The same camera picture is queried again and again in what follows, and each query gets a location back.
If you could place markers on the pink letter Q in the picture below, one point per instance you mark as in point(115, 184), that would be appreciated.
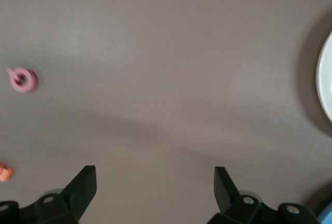
point(32, 81)

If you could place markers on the brown table cover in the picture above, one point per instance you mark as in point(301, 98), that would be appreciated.
point(168, 53)

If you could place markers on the blue plate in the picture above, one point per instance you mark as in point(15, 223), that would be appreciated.
point(325, 217)

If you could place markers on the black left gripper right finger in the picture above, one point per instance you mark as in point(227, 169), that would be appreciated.
point(225, 193)

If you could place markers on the orange letter E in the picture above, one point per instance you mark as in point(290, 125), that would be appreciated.
point(3, 173)

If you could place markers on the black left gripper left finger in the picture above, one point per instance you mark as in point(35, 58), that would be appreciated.
point(77, 193)

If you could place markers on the beige plate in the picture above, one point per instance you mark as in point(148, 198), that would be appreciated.
point(325, 78)

